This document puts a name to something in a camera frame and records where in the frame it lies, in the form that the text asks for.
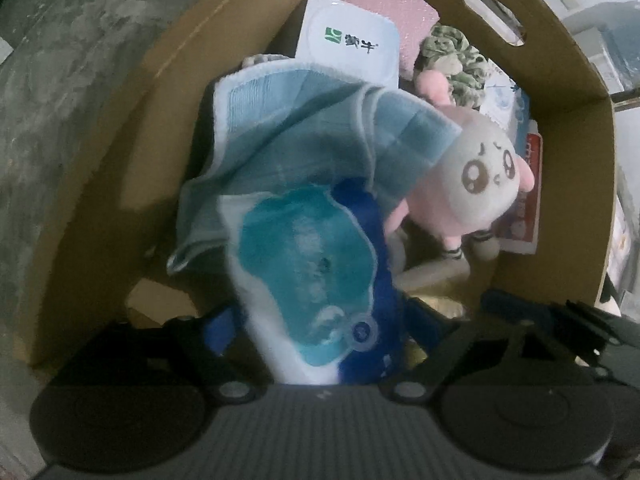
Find brown cardboard box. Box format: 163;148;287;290
30;0;618;376

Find blue wet wipes pack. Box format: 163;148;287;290
217;180;406;386

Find pink mesh sponge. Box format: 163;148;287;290
336;0;441;78

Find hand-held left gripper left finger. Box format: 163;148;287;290
95;307;255;403

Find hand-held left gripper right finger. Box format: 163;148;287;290
379;295;548;403

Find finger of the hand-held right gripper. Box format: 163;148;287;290
480;287;596;356

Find light blue towel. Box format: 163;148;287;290
167;60;463;276

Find pink plush toy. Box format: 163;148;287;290
385;67;536;263

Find red white wet wipes pack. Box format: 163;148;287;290
500;120;543;255

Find green floral scrunchie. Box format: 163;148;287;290
419;24;493;108

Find white pack with green logo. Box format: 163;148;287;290
295;0;401;88

